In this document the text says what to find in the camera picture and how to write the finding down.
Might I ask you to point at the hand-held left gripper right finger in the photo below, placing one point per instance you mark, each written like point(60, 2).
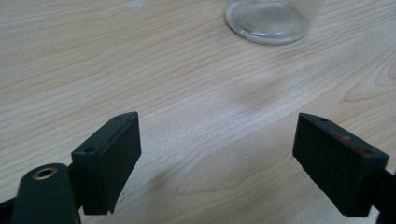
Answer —
point(333, 168)

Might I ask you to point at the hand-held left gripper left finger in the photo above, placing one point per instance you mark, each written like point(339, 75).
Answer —
point(107, 161)

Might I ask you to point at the clear glass jar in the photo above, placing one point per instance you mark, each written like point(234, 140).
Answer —
point(267, 21)

